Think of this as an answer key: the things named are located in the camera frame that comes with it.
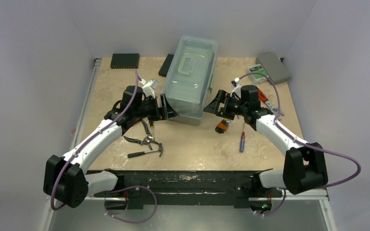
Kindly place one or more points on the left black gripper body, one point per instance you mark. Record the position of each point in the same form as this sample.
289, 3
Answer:
149, 109

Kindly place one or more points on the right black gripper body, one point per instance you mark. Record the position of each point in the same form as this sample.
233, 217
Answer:
221, 101

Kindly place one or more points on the black handled screwdriver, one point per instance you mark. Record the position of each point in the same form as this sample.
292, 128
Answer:
152, 130

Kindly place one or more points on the orange hex key set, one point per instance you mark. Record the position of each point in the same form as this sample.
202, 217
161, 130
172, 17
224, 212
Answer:
223, 126

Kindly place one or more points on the translucent green tool box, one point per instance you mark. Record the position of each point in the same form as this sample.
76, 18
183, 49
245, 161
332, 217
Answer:
190, 78

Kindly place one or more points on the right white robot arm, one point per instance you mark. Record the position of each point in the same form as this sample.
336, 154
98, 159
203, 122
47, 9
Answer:
304, 164

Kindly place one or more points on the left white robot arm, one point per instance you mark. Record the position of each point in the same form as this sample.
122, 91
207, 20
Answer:
89, 153

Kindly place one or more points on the red adjustable wrench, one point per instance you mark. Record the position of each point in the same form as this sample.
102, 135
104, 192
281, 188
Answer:
267, 102

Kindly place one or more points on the green white screw box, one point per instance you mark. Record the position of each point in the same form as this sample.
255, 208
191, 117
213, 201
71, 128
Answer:
258, 75

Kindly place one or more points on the small black flat box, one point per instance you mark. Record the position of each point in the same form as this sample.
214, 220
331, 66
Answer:
166, 65

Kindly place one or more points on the blue red screwdriver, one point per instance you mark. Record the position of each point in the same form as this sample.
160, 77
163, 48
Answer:
242, 139

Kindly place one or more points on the grey plastic case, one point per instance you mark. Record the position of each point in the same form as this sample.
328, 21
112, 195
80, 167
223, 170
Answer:
274, 67

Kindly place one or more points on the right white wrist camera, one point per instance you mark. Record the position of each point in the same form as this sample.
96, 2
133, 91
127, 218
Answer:
236, 86

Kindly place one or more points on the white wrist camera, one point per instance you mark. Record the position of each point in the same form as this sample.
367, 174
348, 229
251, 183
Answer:
149, 87
236, 86

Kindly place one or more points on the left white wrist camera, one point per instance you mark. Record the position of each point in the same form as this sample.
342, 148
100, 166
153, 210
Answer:
149, 87

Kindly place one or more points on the black handled hammer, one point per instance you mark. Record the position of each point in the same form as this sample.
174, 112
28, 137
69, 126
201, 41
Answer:
160, 150

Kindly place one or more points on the black network switch box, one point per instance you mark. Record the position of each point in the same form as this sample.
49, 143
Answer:
124, 61

